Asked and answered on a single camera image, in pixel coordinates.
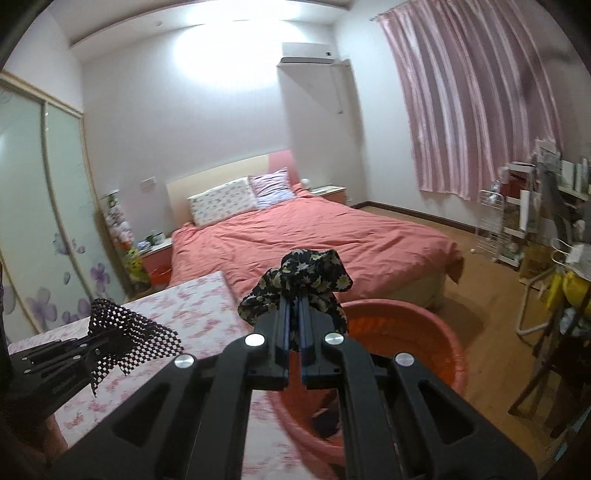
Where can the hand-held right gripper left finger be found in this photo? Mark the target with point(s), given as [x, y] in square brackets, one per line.
[282, 337]

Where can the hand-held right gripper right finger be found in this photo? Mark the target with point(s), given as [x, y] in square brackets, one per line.
[315, 351]

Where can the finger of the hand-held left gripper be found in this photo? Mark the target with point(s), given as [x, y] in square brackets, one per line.
[94, 342]
[104, 357]

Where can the black white checkered cloth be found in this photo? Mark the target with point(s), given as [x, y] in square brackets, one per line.
[134, 337]

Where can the black floral cloth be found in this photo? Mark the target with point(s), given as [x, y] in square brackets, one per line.
[300, 277]

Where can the red laundry basket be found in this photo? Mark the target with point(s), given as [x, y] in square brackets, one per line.
[406, 337]

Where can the green yellow plush toy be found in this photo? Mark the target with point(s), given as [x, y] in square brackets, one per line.
[136, 265]

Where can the small red basin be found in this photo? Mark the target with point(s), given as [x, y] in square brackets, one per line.
[160, 277]

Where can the pink floral tablecloth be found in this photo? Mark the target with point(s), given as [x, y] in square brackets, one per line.
[194, 304]

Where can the pink nightstand with mug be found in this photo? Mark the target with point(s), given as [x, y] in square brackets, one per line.
[157, 258]

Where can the bed with red duvet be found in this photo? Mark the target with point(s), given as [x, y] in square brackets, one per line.
[323, 235]

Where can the green white mug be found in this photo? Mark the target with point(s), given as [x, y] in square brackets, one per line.
[156, 238]

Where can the stack of plush toys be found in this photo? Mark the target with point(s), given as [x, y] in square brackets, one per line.
[117, 221]

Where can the glass door wardrobe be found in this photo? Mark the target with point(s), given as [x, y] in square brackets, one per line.
[41, 207]

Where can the white floral pillow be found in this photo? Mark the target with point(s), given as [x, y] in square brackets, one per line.
[221, 203]

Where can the pink striped pillow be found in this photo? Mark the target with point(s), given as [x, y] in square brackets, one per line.
[272, 187]

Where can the cream pink headboard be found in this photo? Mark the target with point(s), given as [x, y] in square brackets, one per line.
[217, 177]

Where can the white shelf trolley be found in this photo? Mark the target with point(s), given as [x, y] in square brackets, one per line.
[519, 217]

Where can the white pipe cover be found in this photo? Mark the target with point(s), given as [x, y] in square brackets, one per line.
[338, 87]

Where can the yellow bag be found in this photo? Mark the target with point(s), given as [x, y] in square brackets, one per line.
[570, 293]

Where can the white air conditioner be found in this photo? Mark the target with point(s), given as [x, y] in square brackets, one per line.
[308, 52]

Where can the pink striped curtain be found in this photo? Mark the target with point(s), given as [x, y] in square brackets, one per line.
[461, 101]

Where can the shelf with books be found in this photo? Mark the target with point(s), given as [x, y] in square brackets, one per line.
[570, 175]

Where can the white wall socket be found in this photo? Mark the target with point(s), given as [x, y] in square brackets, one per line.
[148, 182]

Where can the white tube frame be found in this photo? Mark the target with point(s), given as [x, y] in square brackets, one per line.
[528, 314]

